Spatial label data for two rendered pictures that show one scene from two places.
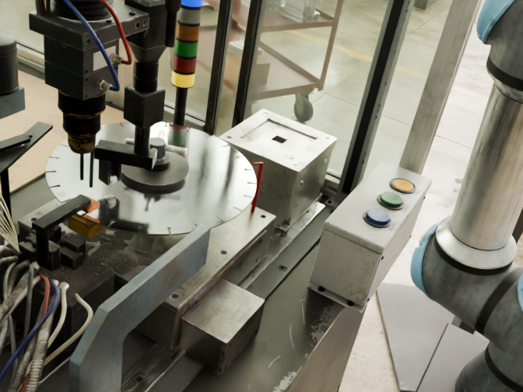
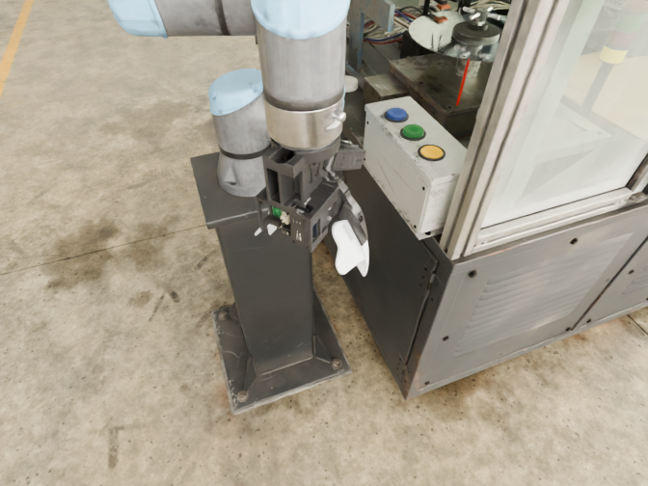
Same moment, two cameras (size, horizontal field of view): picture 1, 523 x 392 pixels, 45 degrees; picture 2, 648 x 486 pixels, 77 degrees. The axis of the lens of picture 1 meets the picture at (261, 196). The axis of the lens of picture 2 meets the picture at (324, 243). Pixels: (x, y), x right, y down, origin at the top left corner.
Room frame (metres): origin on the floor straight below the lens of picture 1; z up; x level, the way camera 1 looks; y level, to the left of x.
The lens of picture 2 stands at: (1.37, -0.85, 1.33)
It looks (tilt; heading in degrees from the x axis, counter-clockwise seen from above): 47 degrees down; 136
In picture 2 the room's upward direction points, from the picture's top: straight up
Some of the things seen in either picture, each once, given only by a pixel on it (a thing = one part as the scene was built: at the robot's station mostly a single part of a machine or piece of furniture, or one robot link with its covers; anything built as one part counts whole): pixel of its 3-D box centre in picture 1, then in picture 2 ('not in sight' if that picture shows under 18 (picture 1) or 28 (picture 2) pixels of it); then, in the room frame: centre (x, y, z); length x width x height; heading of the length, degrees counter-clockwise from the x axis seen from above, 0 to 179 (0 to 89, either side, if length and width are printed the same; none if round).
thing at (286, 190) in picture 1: (273, 169); not in sight; (1.14, -0.01, 0.82); 0.18 x 0.18 x 0.15; 66
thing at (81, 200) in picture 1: (65, 228); (434, 10); (0.68, 0.25, 0.95); 0.10 x 0.03 x 0.07; 156
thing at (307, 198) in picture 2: not in sight; (304, 183); (1.09, -0.61, 1.05); 0.09 x 0.08 x 0.12; 106
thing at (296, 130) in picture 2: not in sight; (307, 115); (1.09, -0.60, 1.13); 0.08 x 0.08 x 0.05
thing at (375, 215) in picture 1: (377, 218); (395, 116); (0.92, -0.20, 0.90); 0.04 x 0.04 x 0.02
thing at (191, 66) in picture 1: (184, 61); not in sight; (1.16, 0.20, 1.02); 0.05 x 0.04 x 0.03; 66
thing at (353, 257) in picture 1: (372, 231); (413, 164); (0.99, -0.22, 0.82); 0.28 x 0.11 x 0.15; 156
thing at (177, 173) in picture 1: (155, 163); (477, 27); (0.86, 0.18, 0.96); 0.11 x 0.11 x 0.03
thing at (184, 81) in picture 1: (183, 76); not in sight; (1.16, 0.20, 0.98); 0.05 x 0.04 x 0.03; 66
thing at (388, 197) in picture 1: (390, 201); (413, 133); (0.98, -0.23, 0.90); 0.04 x 0.04 x 0.02
